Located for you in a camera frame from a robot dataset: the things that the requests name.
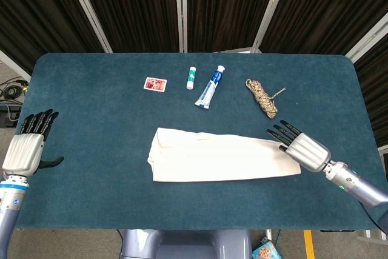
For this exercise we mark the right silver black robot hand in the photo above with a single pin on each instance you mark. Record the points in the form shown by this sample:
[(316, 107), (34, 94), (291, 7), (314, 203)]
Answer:
[(309, 151)]

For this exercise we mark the dark equipment box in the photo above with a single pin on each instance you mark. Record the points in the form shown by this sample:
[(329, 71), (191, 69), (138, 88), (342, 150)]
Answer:
[(7, 116)]

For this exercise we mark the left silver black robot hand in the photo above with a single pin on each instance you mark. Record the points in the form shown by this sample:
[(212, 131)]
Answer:
[(24, 154)]

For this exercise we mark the green white glue stick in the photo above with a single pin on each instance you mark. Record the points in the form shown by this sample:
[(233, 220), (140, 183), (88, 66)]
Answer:
[(191, 78)]

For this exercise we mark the yellow floor tape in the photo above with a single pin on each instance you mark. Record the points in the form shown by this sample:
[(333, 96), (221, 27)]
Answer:
[(308, 244)]

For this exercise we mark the white T-shirt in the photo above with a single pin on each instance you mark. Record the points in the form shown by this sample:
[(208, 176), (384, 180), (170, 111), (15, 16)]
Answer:
[(218, 159)]

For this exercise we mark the blue cookie snack box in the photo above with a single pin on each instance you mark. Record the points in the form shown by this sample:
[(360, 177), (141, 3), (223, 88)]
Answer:
[(263, 251)]

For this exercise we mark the grey-blue robot torso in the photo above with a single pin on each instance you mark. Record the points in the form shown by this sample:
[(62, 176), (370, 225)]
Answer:
[(182, 245)]

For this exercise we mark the white screen frame post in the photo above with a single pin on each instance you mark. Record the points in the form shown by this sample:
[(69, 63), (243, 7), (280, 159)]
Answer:
[(368, 39), (181, 10), (270, 10), (13, 66), (88, 10)]

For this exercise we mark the red playing card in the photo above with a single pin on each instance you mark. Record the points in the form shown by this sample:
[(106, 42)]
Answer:
[(155, 84)]

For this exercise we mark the blue white toothpaste tube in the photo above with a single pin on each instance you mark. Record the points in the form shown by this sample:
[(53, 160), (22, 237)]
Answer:
[(210, 87)]

